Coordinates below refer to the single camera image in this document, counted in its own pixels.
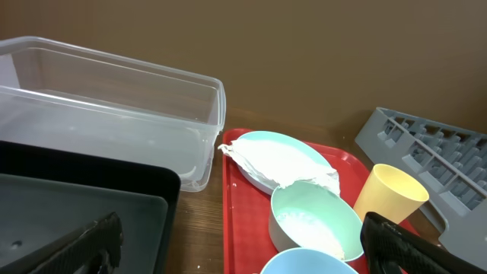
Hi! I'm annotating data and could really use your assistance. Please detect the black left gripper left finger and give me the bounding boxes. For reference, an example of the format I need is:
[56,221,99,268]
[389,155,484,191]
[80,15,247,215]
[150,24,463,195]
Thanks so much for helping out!
[1,212,123,274]

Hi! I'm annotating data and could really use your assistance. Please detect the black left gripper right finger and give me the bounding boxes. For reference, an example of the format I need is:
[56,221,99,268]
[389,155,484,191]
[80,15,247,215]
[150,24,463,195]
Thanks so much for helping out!
[360,212,486,274]

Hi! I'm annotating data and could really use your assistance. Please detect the yellow plastic cup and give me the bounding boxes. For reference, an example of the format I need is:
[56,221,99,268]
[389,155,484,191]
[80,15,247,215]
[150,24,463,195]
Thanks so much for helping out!
[353,164,429,224]

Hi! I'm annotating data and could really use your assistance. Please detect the mint green bowl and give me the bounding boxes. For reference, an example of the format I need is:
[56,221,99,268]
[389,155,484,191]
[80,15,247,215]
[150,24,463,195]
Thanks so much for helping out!
[269,181,364,262]

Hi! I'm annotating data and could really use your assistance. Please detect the light blue bowl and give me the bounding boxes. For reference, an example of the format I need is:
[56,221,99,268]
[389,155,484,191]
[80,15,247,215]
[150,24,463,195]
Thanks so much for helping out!
[260,247,358,274]

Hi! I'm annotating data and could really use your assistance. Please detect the light blue plate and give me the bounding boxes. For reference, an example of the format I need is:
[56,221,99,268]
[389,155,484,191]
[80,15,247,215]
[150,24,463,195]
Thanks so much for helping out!
[229,131,340,195]

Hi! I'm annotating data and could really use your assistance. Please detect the white paper napkin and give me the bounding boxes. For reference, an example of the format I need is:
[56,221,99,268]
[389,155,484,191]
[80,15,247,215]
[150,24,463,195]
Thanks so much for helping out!
[218,139,340,196]

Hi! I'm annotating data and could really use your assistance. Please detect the black food waste tray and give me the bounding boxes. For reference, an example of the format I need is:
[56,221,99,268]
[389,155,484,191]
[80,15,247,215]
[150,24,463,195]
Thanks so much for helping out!
[1,142,181,273]

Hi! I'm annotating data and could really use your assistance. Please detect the grey dishwasher rack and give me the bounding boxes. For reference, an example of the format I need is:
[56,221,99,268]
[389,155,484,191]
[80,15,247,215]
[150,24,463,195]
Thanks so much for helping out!
[355,107,486,269]

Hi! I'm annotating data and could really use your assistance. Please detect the clear plastic waste bin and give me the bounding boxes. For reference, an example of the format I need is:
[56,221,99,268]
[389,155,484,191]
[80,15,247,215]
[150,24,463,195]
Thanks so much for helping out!
[1,37,226,192]

